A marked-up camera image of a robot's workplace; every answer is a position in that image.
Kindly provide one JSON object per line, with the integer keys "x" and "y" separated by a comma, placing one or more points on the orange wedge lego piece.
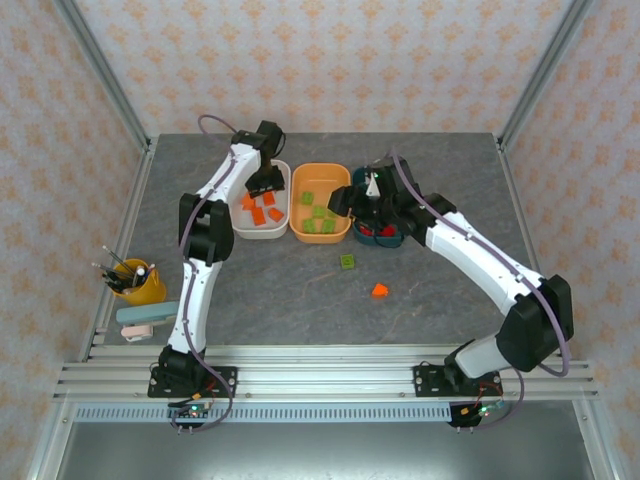
{"x": 248, "y": 201}

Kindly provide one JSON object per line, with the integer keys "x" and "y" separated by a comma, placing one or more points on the small orange lego brick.
{"x": 269, "y": 198}

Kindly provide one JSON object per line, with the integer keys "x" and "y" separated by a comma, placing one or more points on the long green lego brick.
{"x": 309, "y": 225}
{"x": 328, "y": 226}

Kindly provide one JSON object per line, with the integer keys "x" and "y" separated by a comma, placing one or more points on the red lego brick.
{"x": 367, "y": 231}
{"x": 387, "y": 231}

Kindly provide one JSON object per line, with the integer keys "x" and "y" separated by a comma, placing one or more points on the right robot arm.
{"x": 480, "y": 260}

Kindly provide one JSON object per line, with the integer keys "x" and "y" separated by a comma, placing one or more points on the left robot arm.
{"x": 195, "y": 300}

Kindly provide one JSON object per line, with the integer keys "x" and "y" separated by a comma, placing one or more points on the orange plastic container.
{"x": 320, "y": 180}

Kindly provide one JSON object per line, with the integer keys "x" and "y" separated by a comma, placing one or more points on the teal plastic container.
{"x": 360, "y": 176}

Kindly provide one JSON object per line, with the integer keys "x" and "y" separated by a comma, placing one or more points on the white plastic container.
{"x": 260, "y": 231}

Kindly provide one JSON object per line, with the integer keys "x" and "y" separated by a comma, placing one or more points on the green lego with round stud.
{"x": 347, "y": 261}

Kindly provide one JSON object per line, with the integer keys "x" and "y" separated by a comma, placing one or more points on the orange sloped lego brick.
{"x": 380, "y": 290}

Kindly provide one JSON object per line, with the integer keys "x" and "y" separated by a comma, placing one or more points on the pink tipped pen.
{"x": 150, "y": 269}

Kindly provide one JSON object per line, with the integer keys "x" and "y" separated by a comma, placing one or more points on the white marker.
{"x": 140, "y": 273}

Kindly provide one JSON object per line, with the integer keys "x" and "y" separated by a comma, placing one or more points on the yellow pencil cup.
{"x": 145, "y": 292}

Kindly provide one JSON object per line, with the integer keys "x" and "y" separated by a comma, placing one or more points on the black pencil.
{"x": 105, "y": 270}
{"x": 116, "y": 258}

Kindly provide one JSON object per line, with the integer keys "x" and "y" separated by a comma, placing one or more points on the black pen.
{"x": 112, "y": 282}

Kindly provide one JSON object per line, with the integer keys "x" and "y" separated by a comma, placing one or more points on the small pink stapler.
{"x": 137, "y": 331}

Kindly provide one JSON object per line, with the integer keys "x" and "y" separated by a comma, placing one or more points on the grey metal lower panel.
{"x": 325, "y": 455}

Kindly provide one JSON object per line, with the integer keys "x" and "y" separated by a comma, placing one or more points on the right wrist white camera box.
{"x": 373, "y": 189}

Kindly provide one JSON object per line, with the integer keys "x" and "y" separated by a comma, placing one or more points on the aluminium table side rail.
{"x": 515, "y": 200}
{"x": 142, "y": 175}

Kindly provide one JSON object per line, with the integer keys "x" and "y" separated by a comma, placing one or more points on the wide aluminium mounting rail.
{"x": 325, "y": 375}

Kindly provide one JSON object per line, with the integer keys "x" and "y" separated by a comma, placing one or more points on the aluminium frame post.
{"x": 595, "y": 440}
{"x": 545, "y": 70}
{"x": 100, "y": 70}
{"x": 47, "y": 450}

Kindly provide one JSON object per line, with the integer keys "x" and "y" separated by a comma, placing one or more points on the lower aluminium frame post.
{"x": 47, "y": 450}
{"x": 595, "y": 440}

